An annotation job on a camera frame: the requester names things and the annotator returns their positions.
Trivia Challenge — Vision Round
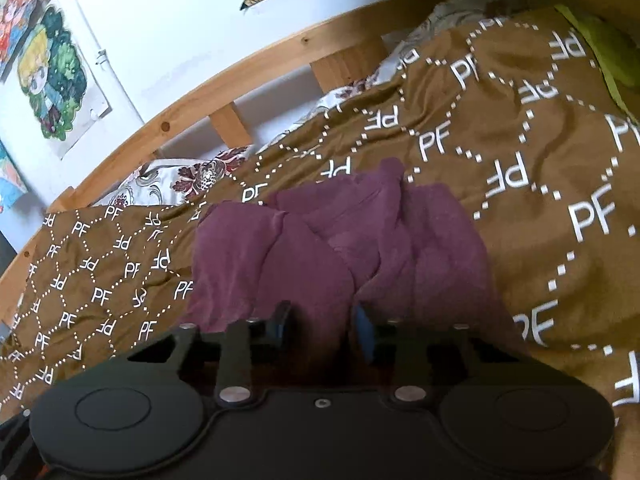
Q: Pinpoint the orange figure wall poster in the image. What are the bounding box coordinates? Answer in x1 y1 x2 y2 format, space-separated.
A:
0 0 47 82

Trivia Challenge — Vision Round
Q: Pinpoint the maroon sweater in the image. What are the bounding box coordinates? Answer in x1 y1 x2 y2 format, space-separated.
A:
187 157 527 366

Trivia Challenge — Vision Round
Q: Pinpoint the white wall pipe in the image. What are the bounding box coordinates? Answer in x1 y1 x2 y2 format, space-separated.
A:
61 0 147 128

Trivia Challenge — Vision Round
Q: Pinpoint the green figure wall poster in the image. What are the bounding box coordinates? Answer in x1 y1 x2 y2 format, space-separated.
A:
16 2 114 161

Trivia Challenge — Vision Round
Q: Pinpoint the white floral bed sheet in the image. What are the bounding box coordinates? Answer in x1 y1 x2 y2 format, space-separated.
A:
114 0 511 207

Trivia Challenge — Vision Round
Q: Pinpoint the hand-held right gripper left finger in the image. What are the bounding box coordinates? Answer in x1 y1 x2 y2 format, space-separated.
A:
127 301 294 409

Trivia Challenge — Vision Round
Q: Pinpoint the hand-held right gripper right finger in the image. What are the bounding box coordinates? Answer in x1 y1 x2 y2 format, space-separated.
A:
352 302 507 408

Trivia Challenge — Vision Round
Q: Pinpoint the brown printed blanket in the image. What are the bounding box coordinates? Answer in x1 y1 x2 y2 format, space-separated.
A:
0 4 640 443

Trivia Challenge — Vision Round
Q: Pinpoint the wooden bed frame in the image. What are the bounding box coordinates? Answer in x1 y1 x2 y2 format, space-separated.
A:
0 0 468 323

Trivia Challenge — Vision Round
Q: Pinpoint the yellow-green cloth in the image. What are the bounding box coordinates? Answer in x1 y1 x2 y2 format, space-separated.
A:
554 4 640 113

